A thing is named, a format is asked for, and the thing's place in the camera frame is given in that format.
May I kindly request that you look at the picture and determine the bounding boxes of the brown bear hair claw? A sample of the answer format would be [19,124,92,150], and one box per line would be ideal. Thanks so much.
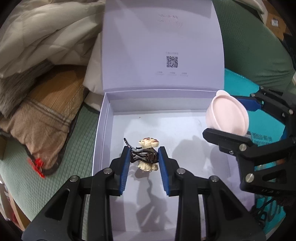
[123,137,159,172]

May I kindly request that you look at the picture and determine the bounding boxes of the red tassel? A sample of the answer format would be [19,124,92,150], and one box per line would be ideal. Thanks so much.
[27,158,45,178]

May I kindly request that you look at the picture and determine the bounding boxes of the cardboard box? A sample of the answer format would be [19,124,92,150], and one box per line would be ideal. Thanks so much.
[262,1,287,41]

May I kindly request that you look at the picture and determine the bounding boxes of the brown striped pillow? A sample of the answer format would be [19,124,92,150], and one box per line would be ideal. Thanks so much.
[1,65,88,176]

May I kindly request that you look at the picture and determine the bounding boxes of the lavender gift box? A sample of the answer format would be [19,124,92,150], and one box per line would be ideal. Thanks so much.
[92,1,254,240]

